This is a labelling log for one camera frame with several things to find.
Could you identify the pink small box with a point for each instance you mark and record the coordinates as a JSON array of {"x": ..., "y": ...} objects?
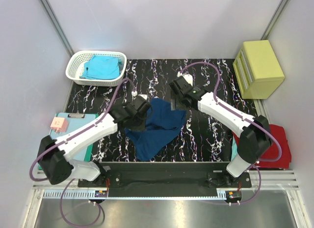
[{"x": 59, "y": 124}]

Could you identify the dark blue t-shirt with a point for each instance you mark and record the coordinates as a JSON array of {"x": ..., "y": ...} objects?
[{"x": 161, "y": 127}]

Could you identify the teal folded cloth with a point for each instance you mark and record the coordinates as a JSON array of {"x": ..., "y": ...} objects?
[{"x": 234, "y": 149}]

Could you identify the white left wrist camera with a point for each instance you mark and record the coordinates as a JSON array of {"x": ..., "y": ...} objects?
[{"x": 135, "y": 94}]

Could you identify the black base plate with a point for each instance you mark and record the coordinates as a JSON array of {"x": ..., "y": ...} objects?
[{"x": 165, "y": 180}]

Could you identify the white plastic basket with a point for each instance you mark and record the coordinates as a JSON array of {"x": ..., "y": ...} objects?
[{"x": 75, "y": 68}]

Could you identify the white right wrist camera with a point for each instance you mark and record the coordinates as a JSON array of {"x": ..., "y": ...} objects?
[{"x": 187, "y": 77}]

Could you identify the yellow-green drawer box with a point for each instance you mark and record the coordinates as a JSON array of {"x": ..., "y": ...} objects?
[{"x": 257, "y": 70}]

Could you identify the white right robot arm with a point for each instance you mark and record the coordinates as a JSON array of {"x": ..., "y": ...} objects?
[{"x": 253, "y": 132}]

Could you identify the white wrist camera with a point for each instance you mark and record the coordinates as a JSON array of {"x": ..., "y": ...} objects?
[
  {"x": 187, "y": 77},
  {"x": 135, "y": 94}
]

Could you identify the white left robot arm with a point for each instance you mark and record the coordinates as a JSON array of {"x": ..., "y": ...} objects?
[{"x": 56, "y": 156}]

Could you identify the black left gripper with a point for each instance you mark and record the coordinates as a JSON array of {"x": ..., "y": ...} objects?
[{"x": 135, "y": 122}]

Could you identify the light blue t-shirt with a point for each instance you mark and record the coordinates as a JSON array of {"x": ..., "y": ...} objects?
[{"x": 101, "y": 68}]

